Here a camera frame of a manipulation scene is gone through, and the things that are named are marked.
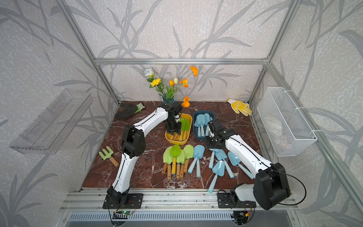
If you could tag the green rake wooden handle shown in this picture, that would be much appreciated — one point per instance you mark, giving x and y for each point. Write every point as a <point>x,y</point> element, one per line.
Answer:
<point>107,154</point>

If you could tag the blue shovel pair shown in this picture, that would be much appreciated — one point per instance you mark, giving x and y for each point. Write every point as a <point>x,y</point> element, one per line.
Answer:
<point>199,149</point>
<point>198,172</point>

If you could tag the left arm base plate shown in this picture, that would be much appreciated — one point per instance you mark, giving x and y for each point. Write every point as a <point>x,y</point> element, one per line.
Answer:
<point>124,201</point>

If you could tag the green pointed shovel yellow handle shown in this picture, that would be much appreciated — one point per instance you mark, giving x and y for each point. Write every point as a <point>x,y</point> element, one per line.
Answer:
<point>175,152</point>

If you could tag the dark teal storage box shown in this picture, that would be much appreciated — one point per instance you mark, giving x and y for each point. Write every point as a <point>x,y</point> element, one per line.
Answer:
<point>195,129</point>

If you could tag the yellow dotted work glove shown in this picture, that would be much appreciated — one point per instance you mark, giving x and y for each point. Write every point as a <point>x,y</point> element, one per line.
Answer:
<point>240,107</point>

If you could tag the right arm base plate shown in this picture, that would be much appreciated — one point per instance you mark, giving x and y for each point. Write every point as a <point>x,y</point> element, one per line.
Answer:
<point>230,200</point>

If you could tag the light green shovel wooden handle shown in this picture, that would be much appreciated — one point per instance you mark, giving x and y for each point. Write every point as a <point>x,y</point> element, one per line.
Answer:
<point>180,160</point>

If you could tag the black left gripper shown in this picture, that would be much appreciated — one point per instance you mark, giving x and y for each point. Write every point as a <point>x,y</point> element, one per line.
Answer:
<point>178,130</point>

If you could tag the aluminium frame rail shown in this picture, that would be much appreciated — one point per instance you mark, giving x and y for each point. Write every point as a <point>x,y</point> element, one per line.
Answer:
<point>92,199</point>

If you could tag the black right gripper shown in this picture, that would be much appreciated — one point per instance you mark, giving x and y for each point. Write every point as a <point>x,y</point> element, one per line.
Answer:
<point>207,144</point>

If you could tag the clear plastic wall shelf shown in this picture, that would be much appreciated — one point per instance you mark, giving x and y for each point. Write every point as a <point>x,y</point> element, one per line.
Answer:
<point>46,134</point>

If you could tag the black green work glove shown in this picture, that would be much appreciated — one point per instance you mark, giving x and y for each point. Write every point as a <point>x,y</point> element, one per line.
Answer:
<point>129,110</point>

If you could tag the light green square shovel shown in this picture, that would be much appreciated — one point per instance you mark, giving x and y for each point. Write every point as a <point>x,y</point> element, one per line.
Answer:
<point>167,159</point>

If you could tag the yellow storage box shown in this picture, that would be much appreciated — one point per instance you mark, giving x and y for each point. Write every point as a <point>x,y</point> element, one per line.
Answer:
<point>167,135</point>

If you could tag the white wire mesh basket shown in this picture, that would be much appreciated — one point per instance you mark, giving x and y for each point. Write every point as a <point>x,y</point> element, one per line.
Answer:
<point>287,128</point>

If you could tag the blue plastic shovel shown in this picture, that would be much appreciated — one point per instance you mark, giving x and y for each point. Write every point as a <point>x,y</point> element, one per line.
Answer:
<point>199,123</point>
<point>235,161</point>
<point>221,155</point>
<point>218,170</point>
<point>208,118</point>

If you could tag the blue plastic shovel front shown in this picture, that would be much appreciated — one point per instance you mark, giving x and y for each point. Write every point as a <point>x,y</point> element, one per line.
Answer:
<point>218,170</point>

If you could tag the glass flower vase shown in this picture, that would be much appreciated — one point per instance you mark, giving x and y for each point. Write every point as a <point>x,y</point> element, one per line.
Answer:
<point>167,100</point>

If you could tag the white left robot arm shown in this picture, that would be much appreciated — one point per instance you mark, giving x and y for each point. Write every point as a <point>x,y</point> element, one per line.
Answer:
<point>134,144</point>

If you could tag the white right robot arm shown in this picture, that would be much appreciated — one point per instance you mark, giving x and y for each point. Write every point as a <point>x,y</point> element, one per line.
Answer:
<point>270,181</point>

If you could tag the artificial flower bouquet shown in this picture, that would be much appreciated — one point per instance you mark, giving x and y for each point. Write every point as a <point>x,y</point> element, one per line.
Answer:
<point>174,84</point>

